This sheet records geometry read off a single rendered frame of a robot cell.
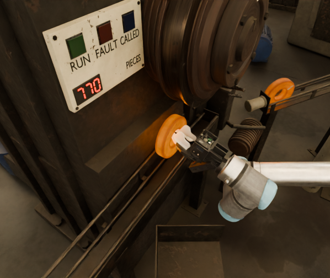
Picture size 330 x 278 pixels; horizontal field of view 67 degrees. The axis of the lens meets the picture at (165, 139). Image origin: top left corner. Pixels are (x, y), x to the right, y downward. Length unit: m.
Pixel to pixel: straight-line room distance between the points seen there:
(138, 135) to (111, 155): 0.11
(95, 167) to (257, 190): 0.47
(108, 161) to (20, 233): 1.12
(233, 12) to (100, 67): 0.34
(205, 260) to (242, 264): 0.70
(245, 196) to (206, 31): 0.48
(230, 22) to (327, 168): 0.58
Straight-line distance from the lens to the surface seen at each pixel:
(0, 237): 1.82
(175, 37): 0.64
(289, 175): 0.96
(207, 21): 0.67
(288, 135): 2.27
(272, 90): 1.32
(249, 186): 0.78
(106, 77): 0.64
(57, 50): 0.54
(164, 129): 0.79
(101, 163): 0.73
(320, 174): 0.98
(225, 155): 0.77
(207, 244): 0.89
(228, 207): 0.87
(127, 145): 0.77
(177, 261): 0.86
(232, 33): 0.67
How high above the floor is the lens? 1.42
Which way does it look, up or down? 45 degrees down
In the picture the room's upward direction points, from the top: straight up
